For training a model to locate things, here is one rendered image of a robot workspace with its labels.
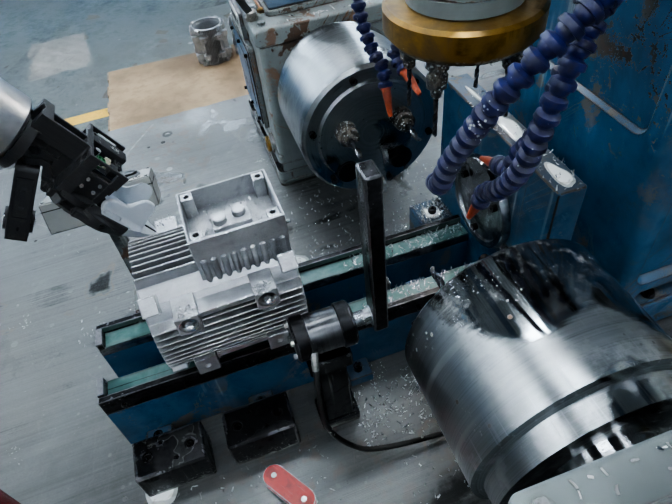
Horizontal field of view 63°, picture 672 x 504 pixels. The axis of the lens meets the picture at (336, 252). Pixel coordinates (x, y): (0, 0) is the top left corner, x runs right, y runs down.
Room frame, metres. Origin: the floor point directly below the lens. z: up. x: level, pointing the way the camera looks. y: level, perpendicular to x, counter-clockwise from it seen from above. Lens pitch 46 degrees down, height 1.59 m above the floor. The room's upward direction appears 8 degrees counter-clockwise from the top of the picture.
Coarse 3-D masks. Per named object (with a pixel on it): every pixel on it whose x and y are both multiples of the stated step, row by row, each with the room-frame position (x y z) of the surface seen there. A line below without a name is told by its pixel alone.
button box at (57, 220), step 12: (132, 180) 0.70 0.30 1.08; (144, 180) 0.70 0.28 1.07; (156, 180) 0.76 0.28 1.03; (156, 192) 0.70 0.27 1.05; (48, 204) 0.67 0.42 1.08; (96, 204) 0.68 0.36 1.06; (156, 204) 0.69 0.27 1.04; (48, 216) 0.66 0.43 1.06; (60, 216) 0.66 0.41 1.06; (48, 228) 0.65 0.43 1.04; (60, 228) 0.65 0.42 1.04; (72, 228) 0.66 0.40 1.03
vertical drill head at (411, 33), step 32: (384, 0) 0.62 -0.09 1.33; (416, 0) 0.57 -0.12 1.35; (448, 0) 0.55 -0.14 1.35; (480, 0) 0.54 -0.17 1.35; (512, 0) 0.55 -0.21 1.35; (544, 0) 0.56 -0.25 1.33; (384, 32) 0.60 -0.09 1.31; (416, 32) 0.54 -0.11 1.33; (448, 32) 0.52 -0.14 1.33; (480, 32) 0.52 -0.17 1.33; (512, 32) 0.52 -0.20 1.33; (448, 64) 0.53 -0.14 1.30; (480, 64) 0.52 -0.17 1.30
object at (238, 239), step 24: (192, 192) 0.57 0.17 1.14; (216, 192) 0.58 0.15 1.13; (240, 192) 0.58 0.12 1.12; (264, 192) 0.58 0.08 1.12; (216, 216) 0.52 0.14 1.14; (240, 216) 0.53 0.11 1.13; (264, 216) 0.53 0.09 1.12; (192, 240) 0.48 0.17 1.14; (216, 240) 0.48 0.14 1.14; (240, 240) 0.48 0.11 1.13; (264, 240) 0.49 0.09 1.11; (288, 240) 0.50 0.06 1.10; (216, 264) 0.47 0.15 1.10; (240, 264) 0.48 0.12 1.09
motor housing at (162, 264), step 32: (160, 256) 0.50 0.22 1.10; (160, 288) 0.46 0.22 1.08; (192, 288) 0.46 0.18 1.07; (224, 288) 0.46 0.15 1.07; (288, 288) 0.46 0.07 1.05; (160, 320) 0.43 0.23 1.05; (224, 320) 0.44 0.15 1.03; (256, 320) 0.44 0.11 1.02; (160, 352) 0.41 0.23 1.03; (192, 352) 0.42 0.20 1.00; (224, 352) 0.43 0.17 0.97
